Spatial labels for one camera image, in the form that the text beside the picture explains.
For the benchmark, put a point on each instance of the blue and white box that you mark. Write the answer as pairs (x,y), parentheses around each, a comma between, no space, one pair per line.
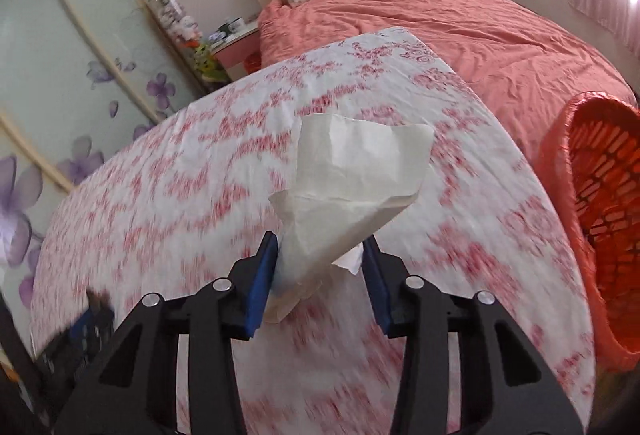
(217,36)

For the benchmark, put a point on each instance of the bed with coral duvet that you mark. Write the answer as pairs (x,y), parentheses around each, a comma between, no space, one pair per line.
(475,40)

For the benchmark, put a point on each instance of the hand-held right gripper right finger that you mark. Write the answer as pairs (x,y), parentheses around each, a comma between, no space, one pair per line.
(377,285)

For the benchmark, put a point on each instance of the red floral white tablecloth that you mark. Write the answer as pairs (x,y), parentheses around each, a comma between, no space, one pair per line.
(200,165)

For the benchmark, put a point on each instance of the plush toy display case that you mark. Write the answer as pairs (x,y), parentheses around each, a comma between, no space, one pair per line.
(185,30)

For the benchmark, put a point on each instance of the red mesh bin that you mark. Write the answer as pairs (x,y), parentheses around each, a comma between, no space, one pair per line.
(253,62)

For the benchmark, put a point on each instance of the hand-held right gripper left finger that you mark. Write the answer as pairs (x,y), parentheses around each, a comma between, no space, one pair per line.
(262,285)

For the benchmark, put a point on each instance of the floral sliding door wardrobe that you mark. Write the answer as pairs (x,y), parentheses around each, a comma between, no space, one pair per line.
(75,65)

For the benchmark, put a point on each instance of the pink and white nightstand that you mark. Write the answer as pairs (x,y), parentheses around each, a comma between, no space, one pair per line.
(235,50)

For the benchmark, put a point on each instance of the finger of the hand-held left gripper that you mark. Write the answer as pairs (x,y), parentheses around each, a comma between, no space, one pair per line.
(92,325)

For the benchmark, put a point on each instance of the orange plastic basket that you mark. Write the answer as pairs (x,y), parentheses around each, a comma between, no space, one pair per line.
(600,175)

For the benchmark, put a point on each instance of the white paper tissue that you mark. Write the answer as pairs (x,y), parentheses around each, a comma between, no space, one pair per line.
(350,175)

